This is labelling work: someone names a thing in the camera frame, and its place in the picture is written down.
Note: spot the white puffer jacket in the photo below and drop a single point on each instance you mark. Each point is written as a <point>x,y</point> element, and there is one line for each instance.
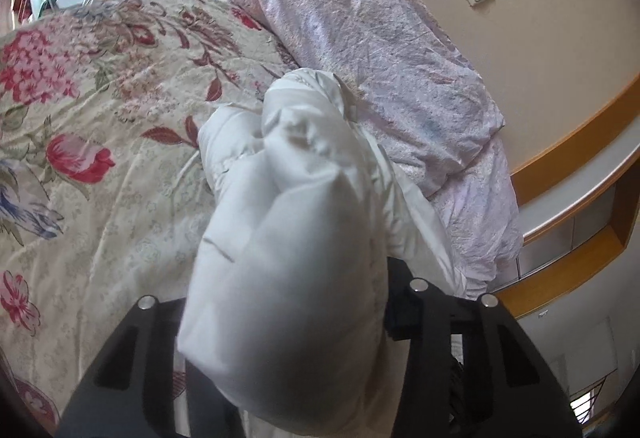
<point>290,243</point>

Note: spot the wooden headboard shelf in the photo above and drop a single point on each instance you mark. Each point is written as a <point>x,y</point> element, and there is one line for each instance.
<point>575,148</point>

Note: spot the pink crinkled pillow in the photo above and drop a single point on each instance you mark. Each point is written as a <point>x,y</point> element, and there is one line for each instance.
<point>480,218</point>
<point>360,28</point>

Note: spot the metal railing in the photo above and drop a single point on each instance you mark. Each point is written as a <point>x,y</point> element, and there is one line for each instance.
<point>595,398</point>

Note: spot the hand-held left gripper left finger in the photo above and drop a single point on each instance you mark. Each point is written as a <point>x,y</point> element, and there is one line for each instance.
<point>165,318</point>

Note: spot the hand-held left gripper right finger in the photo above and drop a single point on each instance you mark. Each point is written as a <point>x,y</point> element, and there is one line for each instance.
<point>425,313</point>

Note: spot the frosted glass panel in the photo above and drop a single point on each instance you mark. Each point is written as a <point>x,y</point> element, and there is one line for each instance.
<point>570,218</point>

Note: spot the floral bed sheet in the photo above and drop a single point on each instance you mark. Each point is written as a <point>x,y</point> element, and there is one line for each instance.
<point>100,218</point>

